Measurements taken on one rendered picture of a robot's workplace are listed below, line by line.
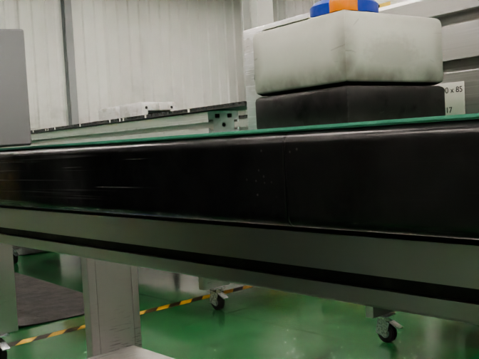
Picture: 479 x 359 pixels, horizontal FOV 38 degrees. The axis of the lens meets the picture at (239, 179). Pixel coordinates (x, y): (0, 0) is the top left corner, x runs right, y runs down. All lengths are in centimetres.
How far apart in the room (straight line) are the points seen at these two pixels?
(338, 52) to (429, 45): 7
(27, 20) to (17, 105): 1238
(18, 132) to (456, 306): 28
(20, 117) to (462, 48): 28
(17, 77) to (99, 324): 154
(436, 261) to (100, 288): 161
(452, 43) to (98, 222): 34
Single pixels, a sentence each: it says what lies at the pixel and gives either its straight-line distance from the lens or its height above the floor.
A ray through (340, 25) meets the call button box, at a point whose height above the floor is 83.
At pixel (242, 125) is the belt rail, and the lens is 101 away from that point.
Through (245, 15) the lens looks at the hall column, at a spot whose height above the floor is 241.
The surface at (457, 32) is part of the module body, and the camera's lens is 47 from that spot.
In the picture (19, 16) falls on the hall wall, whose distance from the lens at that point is 1279.
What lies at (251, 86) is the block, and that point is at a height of 82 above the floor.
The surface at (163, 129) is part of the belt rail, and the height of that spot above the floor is 80.
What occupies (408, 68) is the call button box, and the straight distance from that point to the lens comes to 40.
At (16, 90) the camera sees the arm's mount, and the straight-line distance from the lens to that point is 46.
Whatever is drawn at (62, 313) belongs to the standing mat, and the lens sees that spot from 344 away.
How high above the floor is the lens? 77
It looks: 3 degrees down
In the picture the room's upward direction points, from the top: 3 degrees counter-clockwise
